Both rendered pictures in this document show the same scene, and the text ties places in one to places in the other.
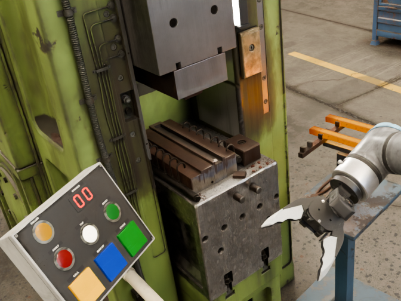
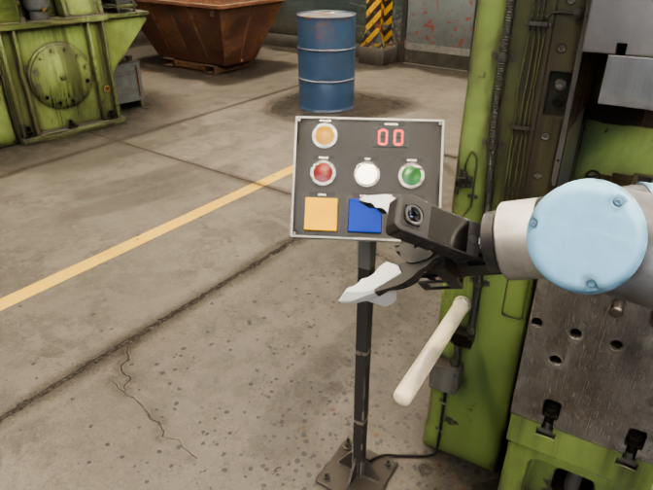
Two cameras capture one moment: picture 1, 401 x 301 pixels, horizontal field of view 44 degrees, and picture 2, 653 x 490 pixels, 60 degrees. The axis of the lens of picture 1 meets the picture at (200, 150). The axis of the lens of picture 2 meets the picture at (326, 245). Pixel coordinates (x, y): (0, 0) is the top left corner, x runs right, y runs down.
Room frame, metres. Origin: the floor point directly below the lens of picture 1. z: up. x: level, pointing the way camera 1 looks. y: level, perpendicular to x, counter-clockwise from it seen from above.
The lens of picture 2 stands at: (0.42, -0.72, 1.57)
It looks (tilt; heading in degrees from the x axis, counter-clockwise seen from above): 29 degrees down; 63
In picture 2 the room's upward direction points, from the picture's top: straight up
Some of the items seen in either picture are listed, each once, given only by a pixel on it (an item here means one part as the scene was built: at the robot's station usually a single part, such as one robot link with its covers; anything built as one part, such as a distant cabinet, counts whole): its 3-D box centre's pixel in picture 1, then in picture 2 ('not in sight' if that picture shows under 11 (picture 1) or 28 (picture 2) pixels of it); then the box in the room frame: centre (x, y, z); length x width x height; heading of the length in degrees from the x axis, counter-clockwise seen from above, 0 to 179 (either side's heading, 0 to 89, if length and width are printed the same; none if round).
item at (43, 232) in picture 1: (43, 232); (325, 135); (0.99, 0.41, 1.16); 0.05 x 0.03 x 0.04; 123
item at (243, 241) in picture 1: (199, 201); (621, 309); (1.68, 0.04, 0.69); 0.56 x 0.38 x 0.45; 33
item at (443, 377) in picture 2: not in sight; (446, 374); (1.37, 0.33, 0.36); 0.09 x 0.07 x 0.12; 123
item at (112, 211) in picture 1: (112, 211); (411, 175); (1.14, 0.27, 1.09); 0.05 x 0.03 x 0.04; 123
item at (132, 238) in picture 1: (131, 238); not in sight; (1.11, 0.23, 1.01); 0.07 x 0.05 x 0.07; 148
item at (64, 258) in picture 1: (64, 258); (323, 172); (0.97, 0.37, 1.09); 0.05 x 0.03 x 0.04; 123
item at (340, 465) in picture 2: not in sight; (357, 463); (1.10, 0.39, 0.05); 0.22 x 0.22 x 0.09; 33
